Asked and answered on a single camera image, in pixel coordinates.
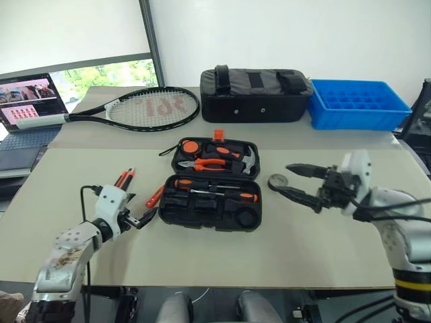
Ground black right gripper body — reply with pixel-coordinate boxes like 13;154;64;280
316;164;358;213

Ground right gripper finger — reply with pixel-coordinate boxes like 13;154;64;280
277;188;321;214
285;163;326;179

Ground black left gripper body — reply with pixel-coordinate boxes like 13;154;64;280
117;207;141;233

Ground orange black utility knife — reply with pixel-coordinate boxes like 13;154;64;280
113;167;137;190

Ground small orange tester screwdriver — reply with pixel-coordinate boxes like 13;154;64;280
145;184;166;208

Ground grey tape roll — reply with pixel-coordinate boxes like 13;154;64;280
267;172;290;194

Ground black plastic tool case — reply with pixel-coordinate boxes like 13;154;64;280
157;136;264;234

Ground long orange black screwdriver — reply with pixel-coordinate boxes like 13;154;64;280
188;188;260;203
173;178;242;190

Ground blue plastic divided crate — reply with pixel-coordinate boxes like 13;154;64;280
308;79;413;132

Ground orange black tape measure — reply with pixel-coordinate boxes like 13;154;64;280
181;139;201;157

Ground short orange black screwdriver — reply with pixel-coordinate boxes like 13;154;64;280
205;144;242;161

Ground black fabric carry bag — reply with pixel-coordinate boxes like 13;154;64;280
199;65;315;124

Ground grey rounded robot leg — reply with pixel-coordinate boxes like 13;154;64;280
158;291;195;323
237;289;282;323

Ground black mesh office chair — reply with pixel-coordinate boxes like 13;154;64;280
397;77;431;176

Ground black white tennis racket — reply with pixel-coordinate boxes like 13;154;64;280
15;86;201;133

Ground open grey laptop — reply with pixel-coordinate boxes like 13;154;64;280
0;73;70;179

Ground brown crumpled cloth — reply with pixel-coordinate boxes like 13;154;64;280
0;291;25;323

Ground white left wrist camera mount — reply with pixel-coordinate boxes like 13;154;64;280
95;184;135;240

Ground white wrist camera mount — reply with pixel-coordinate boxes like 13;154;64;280
95;184;135;240
339;149;372;216

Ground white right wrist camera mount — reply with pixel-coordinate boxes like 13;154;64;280
339;149;372;216

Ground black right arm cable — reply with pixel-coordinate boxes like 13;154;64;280
350;196;431;223

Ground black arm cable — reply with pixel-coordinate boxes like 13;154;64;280
350;196;431;223
79;184;102;323

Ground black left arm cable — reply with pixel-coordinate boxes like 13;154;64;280
79;184;102;323

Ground black tape measure strap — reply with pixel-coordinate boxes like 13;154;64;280
158;143;185;157

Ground black handled claw hammer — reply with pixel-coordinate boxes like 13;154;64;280
228;145;259;176

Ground orange handled pliers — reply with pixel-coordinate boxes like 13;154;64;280
177;157;228;173

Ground grey window frame post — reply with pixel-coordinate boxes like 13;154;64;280
138;0;167;88

